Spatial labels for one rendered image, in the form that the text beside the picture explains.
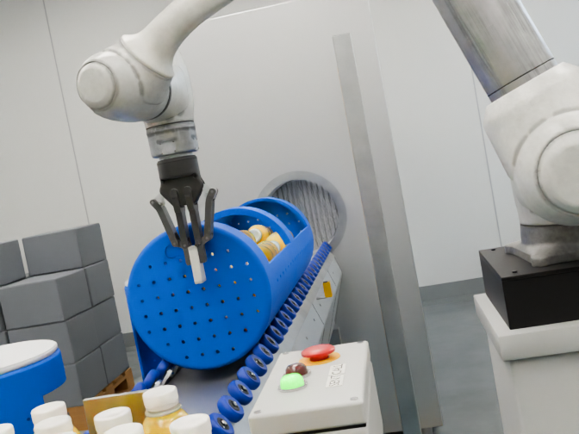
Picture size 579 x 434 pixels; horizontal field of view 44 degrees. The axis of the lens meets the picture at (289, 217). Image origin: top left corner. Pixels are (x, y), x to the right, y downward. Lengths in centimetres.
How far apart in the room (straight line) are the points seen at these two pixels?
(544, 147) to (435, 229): 513
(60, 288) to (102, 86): 343
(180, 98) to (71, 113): 534
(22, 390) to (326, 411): 94
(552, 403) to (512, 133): 43
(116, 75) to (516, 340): 72
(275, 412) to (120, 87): 65
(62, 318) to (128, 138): 235
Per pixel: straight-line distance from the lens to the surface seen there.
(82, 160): 658
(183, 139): 131
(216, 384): 140
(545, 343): 114
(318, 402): 64
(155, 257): 140
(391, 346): 244
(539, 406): 118
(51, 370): 153
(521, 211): 125
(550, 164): 95
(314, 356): 75
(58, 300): 450
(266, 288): 136
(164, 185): 135
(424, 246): 608
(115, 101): 114
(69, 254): 487
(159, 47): 118
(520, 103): 100
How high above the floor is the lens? 130
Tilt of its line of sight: 4 degrees down
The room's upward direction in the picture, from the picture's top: 11 degrees counter-clockwise
